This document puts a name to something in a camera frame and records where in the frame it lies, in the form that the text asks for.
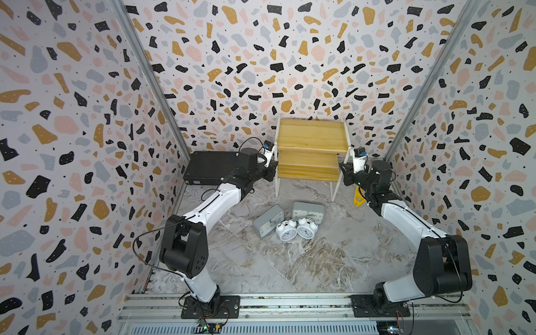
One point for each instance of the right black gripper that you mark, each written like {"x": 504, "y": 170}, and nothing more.
{"x": 349, "y": 175}

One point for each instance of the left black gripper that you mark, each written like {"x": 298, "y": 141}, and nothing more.
{"x": 270, "y": 170}

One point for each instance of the grey square alarm clock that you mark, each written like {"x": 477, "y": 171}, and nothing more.
{"x": 316, "y": 212}
{"x": 266, "y": 223}

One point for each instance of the wooden two-tier shelf white frame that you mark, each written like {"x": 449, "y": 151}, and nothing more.
{"x": 309, "y": 150}

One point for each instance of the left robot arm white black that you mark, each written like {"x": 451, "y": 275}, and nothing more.
{"x": 185, "y": 247}

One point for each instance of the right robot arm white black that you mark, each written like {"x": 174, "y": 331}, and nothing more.
{"x": 442, "y": 263}

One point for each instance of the yellow plastic triangle tool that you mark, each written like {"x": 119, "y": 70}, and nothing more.
{"x": 359, "y": 198}

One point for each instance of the black case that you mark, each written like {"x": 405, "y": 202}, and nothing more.
{"x": 211, "y": 168}

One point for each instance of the white twin-bell clock left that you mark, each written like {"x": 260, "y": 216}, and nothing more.
{"x": 287, "y": 230}

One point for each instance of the white twin-bell clock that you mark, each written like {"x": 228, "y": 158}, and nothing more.
{"x": 307, "y": 228}
{"x": 287, "y": 230}

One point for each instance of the white twin-bell clock right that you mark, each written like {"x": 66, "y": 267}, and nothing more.
{"x": 307, "y": 228}

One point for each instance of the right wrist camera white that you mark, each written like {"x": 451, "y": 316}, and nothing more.
{"x": 360, "y": 159}

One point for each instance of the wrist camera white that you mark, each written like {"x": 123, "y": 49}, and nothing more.
{"x": 269, "y": 149}
{"x": 360, "y": 159}

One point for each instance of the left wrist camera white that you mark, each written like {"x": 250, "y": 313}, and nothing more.
{"x": 269, "y": 149}

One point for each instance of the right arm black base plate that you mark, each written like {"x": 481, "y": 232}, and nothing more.
{"x": 368, "y": 306}

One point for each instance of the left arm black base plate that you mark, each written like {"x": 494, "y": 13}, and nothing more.
{"x": 221, "y": 307}

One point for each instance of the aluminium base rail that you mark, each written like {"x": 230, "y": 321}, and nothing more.
{"x": 291, "y": 313}

